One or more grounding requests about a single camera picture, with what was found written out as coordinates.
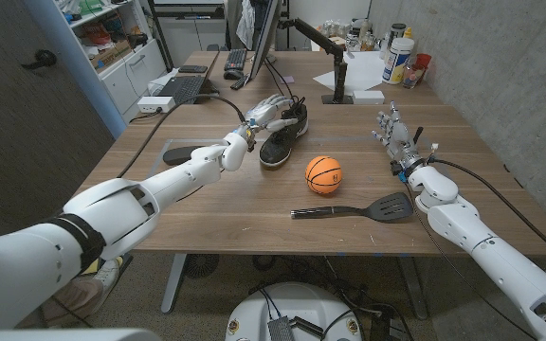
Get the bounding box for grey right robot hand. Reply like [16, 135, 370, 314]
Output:
[371, 100, 433, 176]

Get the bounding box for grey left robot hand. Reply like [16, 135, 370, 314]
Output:
[234, 93, 300, 143]

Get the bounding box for black slotted spatula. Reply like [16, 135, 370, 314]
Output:
[290, 191, 414, 224]

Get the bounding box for black sneaker with laces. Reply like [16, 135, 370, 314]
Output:
[258, 97, 310, 169]

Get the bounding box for small white box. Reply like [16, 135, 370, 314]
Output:
[351, 89, 386, 105]

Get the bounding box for black keyboard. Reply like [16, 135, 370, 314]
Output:
[224, 48, 248, 72]

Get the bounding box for clear glass jar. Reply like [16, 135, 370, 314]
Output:
[401, 63, 426, 90]

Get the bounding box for computer monitor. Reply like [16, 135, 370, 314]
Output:
[248, 0, 283, 81]

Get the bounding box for white wipes canister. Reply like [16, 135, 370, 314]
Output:
[381, 37, 415, 85]

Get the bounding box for white paper sheet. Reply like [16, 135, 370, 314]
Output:
[312, 50, 388, 94]

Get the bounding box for orange mini basketball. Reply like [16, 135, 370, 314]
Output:
[304, 155, 344, 195]

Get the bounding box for red cup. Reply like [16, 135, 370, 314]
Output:
[413, 52, 432, 72]

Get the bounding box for black laptop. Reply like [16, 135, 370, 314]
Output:
[157, 74, 207, 105]

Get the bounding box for hanging white cloth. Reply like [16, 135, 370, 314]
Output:
[235, 0, 257, 51]

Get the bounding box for black flat pad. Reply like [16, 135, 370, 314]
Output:
[162, 145, 208, 167]

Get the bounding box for white power adapter box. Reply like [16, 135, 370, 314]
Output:
[136, 96, 176, 115]

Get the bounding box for grey table leg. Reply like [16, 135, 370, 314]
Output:
[397, 255, 429, 321]
[160, 253, 188, 314]

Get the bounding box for cardboard box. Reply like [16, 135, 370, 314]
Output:
[90, 40, 133, 70]

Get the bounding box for white shelf cabinet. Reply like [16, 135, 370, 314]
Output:
[21, 0, 168, 138]

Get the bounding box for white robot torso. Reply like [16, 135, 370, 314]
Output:
[225, 282, 363, 341]

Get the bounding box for white yellow sneaker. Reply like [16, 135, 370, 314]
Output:
[81, 257, 125, 296]

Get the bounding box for person's brown trouser leg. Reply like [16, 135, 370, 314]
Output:
[40, 274, 108, 329]

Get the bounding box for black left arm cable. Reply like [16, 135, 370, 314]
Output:
[116, 93, 248, 179]

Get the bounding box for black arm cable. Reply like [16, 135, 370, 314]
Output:
[116, 93, 248, 179]
[427, 157, 546, 269]

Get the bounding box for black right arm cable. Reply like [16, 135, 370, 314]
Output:
[427, 157, 546, 269]

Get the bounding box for black door handle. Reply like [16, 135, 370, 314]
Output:
[20, 49, 58, 71]

